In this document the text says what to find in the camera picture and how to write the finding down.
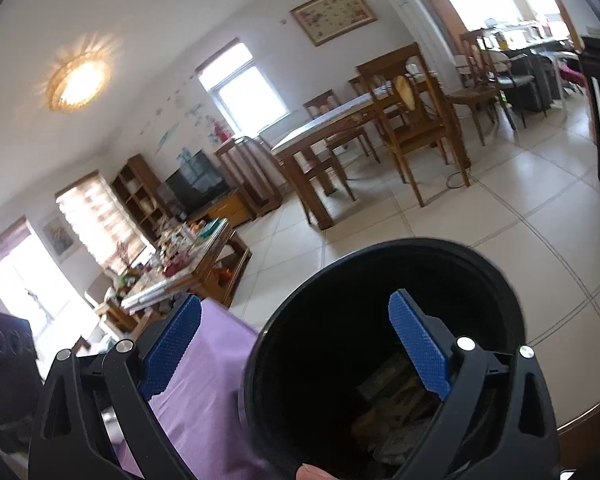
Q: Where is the wooden television cabinet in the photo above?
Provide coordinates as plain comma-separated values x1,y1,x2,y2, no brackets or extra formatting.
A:
187,187,256,228

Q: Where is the round crystal ceiling lamp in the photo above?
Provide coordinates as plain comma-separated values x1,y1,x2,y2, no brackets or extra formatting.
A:
46,55,112,112

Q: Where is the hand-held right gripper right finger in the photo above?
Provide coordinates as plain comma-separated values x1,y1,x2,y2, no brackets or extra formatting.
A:
388,288,561,480

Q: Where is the sunflower painting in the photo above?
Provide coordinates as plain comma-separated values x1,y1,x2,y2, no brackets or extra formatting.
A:
41,212,76,261

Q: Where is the white plastic chair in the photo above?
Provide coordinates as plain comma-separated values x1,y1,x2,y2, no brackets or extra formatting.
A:
550,52,588,108

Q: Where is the glass balcony door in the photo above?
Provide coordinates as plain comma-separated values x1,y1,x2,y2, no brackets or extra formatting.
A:
0,217,101,346

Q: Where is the framed floral picture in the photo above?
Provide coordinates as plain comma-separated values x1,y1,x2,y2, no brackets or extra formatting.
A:
289,0,379,47

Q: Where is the black trash bin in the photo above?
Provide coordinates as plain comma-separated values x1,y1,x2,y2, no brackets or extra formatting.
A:
237,238,526,480

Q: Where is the white framed window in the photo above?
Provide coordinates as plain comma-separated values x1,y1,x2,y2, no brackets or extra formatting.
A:
196,37,288,136

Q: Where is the tall wooden plant stand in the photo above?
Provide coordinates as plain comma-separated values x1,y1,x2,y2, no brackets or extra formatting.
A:
214,136,283,218

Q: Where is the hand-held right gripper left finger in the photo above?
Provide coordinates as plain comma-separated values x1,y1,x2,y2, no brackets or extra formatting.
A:
27,292,203,480

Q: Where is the wooden dining table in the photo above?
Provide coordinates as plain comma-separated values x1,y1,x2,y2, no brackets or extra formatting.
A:
270,72,473,231

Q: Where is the black cushioned chair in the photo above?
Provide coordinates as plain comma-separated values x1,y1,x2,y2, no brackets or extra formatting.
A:
495,52,551,128

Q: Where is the wooden dining chair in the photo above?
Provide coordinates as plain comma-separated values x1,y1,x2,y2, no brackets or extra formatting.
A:
450,27,518,146
302,89,381,163
348,74,381,98
356,42,473,208
257,132,357,202

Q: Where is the brown striped window blind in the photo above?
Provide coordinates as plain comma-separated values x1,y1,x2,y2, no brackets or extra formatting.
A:
55,171,148,266

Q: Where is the purple tablecloth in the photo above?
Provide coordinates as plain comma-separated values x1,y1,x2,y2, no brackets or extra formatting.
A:
115,297,281,480

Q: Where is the wooden coffee table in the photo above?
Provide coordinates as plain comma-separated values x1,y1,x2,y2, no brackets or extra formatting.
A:
122,217,253,326

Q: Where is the person's right hand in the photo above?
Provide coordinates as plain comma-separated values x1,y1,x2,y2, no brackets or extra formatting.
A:
296,462,333,480

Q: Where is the black television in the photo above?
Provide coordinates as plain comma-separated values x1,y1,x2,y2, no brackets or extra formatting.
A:
165,149,231,218

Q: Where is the white standing air conditioner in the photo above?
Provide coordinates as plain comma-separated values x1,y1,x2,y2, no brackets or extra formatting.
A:
387,0,456,91

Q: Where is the wooden bookshelf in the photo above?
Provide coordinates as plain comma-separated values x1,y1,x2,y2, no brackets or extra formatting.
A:
111,154,173,246

